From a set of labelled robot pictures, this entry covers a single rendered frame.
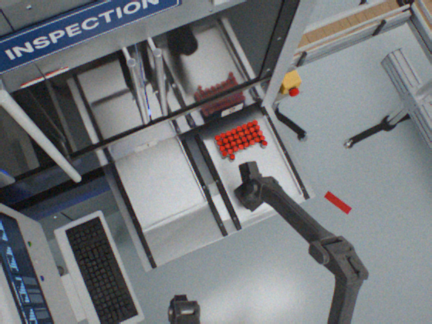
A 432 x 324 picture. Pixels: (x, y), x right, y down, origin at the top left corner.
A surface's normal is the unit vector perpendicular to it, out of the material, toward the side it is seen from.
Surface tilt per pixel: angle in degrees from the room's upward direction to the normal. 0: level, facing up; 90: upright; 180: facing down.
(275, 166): 0
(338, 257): 34
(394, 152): 0
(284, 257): 0
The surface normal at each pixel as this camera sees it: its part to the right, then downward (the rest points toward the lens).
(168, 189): 0.04, -0.25
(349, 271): 0.27, -0.75
